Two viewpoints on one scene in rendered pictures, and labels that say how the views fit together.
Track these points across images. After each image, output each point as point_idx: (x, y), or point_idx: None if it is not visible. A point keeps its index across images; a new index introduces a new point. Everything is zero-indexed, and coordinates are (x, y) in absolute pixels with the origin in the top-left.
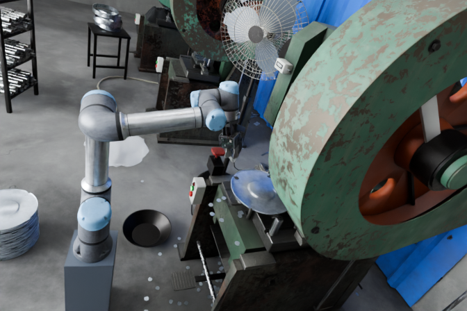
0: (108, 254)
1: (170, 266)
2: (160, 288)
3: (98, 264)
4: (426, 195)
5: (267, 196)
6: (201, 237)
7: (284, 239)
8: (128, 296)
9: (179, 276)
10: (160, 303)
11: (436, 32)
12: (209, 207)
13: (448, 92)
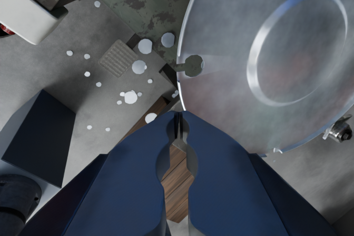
0: (39, 189)
1: (75, 18)
2: (89, 54)
3: (45, 199)
4: None
5: (318, 75)
6: None
7: None
8: (68, 84)
9: (111, 60)
10: (104, 68)
11: None
12: None
13: None
